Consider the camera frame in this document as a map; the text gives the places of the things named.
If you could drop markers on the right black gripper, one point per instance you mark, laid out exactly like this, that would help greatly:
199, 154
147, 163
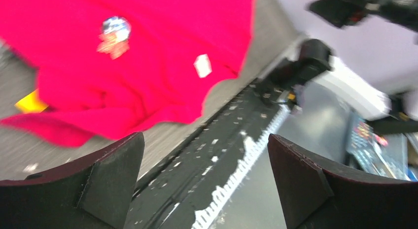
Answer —
342, 13

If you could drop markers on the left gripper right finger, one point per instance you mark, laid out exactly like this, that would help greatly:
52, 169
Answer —
318, 193

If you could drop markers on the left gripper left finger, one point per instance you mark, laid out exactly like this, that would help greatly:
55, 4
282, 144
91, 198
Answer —
92, 192

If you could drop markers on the red t-shirt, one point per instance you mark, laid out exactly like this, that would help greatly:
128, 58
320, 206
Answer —
155, 81

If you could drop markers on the red maple leaf brooch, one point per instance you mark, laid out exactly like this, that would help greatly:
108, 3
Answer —
111, 45

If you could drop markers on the round blue button brooch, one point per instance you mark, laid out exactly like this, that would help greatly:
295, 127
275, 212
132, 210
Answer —
118, 26

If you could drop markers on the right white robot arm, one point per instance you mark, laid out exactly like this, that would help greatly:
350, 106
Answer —
317, 62

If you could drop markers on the yellow orange stepped block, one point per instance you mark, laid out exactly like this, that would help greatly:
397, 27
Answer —
31, 103

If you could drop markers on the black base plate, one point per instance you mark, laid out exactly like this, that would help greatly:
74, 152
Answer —
190, 187

